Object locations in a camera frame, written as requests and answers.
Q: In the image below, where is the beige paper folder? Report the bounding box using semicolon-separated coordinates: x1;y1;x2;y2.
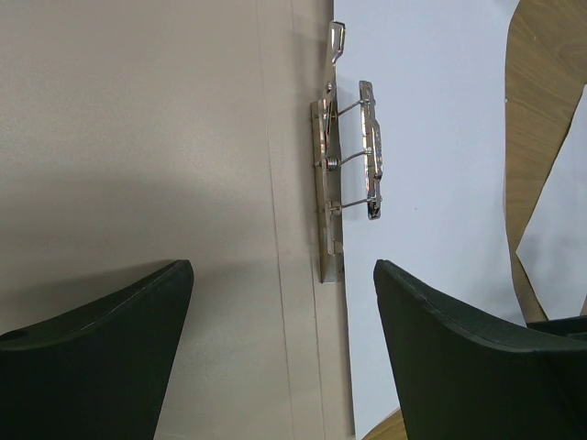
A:
1;1;354;439

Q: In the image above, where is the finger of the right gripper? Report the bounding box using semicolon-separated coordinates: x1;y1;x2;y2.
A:
527;315;587;341

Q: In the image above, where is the metal folder clip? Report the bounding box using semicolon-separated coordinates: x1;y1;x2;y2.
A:
310;20;383;283

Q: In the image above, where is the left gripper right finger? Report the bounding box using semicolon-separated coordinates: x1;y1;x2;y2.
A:
373;260;586;439

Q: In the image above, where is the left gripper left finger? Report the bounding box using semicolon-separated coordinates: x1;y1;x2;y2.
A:
1;260;194;439

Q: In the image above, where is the white paper sheet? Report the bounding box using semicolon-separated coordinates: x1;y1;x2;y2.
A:
334;1;524;438
516;93;586;320

